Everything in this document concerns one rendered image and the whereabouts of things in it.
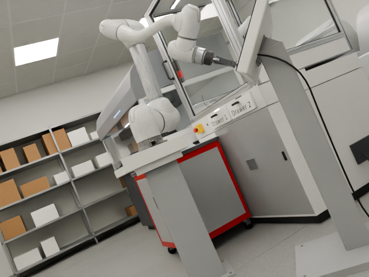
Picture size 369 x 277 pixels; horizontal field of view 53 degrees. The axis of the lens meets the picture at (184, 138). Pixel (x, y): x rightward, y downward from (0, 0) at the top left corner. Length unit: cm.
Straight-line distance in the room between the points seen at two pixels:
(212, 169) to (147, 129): 83
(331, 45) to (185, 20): 127
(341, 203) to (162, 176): 95
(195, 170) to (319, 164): 121
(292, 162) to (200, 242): 75
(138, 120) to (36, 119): 469
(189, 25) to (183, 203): 97
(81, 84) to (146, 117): 489
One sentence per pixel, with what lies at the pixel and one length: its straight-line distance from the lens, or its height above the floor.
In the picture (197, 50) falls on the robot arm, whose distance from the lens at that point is 199.
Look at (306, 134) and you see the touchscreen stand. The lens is 175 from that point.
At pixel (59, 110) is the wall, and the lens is 681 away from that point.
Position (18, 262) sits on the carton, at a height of 26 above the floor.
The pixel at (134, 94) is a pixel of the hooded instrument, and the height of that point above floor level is 142.
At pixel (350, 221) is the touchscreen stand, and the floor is 16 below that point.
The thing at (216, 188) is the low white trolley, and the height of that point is 40.
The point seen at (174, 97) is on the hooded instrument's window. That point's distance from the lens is 362.
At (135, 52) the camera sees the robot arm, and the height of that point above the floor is 145.
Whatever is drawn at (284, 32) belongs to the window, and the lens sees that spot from 268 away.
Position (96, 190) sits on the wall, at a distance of 663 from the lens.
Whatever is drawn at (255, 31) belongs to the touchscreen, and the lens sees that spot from 160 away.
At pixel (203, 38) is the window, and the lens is 273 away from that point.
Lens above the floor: 72
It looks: 2 degrees up
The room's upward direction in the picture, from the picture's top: 24 degrees counter-clockwise
